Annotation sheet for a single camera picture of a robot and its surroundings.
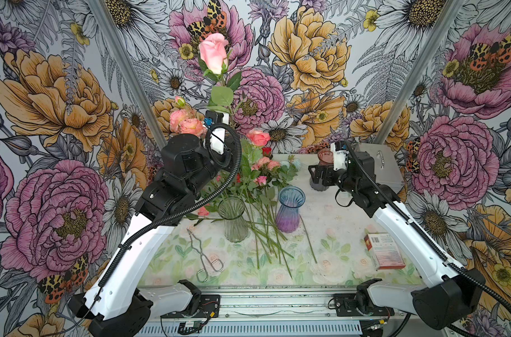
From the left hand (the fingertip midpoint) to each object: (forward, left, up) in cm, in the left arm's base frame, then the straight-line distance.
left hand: (237, 145), depth 58 cm
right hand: (+7, -28, -19) cm, 34 cm away
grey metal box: (+21, -64, -31) cm, 75 cm away
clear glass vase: (-1, +4, -31) cm, 31 cm away
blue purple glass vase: (+1, -18, -28) cm, 33 cm away
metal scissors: (-16, +11, -48) cm, 51 cm away
